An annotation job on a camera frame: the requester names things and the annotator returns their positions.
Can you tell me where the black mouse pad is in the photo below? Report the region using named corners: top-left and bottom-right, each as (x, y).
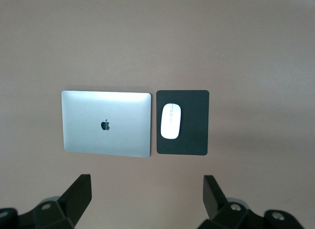
top-left (156, 90), bottom-right (210, 156)

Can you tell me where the silver closed laptop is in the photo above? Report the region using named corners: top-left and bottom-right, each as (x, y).
top-left (61, 90), bottom-right (152, 158)

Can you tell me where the white computer mouse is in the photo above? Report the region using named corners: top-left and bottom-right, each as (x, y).
top-left (160, 102), bottom-right (183, 140)

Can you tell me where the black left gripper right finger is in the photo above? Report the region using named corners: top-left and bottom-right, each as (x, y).
top-left (198, 175), bottom-right (305, 229)

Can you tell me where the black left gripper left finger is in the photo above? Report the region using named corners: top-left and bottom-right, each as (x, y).
top-left (0, 174), bottom-right (93, 229)

